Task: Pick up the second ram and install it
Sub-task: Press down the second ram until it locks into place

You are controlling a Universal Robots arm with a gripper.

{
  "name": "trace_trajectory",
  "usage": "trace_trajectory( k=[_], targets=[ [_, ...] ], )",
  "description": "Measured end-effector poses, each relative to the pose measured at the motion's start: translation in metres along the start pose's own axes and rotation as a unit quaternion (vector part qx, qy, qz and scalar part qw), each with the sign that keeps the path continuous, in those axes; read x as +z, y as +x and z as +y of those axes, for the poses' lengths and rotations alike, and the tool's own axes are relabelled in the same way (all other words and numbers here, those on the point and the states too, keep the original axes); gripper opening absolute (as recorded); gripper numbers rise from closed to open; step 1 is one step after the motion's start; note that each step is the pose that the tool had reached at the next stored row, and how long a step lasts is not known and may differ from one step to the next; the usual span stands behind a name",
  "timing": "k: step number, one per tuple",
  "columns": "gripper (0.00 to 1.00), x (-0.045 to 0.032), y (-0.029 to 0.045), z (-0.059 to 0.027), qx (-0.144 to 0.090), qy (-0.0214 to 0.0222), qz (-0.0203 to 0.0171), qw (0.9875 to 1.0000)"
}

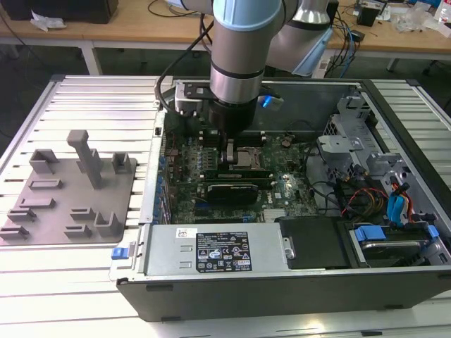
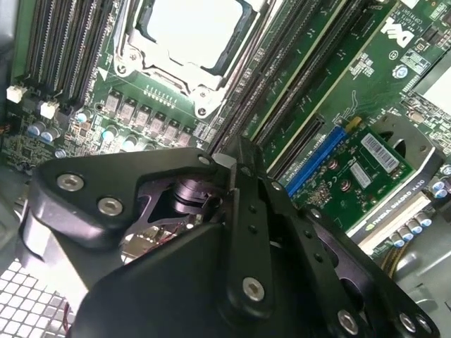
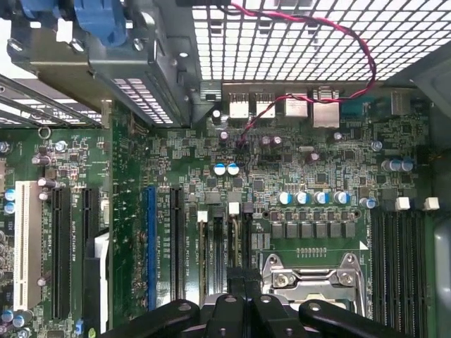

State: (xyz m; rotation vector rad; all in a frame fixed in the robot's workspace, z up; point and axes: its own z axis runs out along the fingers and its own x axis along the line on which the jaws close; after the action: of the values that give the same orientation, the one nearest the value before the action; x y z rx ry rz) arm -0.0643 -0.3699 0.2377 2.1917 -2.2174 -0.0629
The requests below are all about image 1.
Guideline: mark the tall black speaker box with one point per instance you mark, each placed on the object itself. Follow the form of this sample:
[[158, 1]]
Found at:
[[334, 14]]

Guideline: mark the grey parts rack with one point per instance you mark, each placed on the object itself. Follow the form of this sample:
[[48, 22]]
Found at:
[[53, 222]]

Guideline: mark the clear plastic bags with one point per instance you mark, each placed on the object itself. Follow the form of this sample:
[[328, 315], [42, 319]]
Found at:
[[415, 19]]

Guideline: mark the black plastic shroud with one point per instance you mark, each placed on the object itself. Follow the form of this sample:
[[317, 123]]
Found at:
[[317, 243]]

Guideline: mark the large black box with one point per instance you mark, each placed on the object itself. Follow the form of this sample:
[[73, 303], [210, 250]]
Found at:
[[70, 10]]

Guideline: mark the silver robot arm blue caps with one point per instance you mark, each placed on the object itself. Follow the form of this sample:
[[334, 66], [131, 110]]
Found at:
[[239, 53]]

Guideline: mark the silver coin battery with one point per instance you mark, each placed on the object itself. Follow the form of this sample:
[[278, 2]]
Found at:
[[285, 143]]

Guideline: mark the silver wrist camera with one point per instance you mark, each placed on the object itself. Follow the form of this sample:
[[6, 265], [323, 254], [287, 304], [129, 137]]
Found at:
[[186, 102]]

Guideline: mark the small black box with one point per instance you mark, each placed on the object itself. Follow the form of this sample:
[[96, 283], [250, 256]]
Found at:
[[368, 15]]

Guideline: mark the silver power supply unit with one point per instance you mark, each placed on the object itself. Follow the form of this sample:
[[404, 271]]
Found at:
[[169, 253]]

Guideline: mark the metal drive cage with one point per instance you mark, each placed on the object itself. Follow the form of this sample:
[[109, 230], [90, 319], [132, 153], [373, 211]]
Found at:
[[338, 144]]

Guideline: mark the blue case latch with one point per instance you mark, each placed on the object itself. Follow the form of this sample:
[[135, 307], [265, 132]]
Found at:
[[120, 253]]

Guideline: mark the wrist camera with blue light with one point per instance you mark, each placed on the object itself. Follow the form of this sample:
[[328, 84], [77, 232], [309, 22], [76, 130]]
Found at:
[[273, 102]]

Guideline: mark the hard disk in blue carrier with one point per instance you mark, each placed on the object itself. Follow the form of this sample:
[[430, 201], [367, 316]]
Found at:
[[368, 235]]

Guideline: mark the green motherboard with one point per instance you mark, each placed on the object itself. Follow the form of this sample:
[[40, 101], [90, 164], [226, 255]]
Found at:
[[303, 200]]

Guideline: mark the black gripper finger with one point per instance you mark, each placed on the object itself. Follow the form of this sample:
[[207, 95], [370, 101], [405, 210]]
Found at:
[[225, 151]]

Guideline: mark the black RAM slot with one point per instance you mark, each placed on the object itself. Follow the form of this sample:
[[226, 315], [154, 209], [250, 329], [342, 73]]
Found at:
[[267, 181], [204, 135], [204, 131], [250, 143], [250, 139], [266, 184]]

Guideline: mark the silver CPU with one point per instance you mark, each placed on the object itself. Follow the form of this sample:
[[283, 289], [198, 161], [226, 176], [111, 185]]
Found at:
[[246, 159]]

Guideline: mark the wooden desk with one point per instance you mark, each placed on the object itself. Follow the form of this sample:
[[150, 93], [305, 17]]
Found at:
[[141, 28]]

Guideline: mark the black graphics card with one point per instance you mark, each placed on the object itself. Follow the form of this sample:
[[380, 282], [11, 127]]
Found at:
[[232, 195]]

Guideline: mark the black open PC case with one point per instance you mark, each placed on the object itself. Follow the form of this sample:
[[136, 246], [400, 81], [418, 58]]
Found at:
[[282, 299]]

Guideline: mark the black power adapter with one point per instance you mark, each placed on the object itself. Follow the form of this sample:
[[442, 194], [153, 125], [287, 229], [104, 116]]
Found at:
[[359, 37]]

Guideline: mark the crumpled clear plastic wrap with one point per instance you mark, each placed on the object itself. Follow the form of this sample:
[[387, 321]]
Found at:
[[49, 22]]

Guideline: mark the silver finned heatsink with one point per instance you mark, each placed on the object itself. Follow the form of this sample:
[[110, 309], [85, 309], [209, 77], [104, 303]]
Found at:
[[275, 215]]

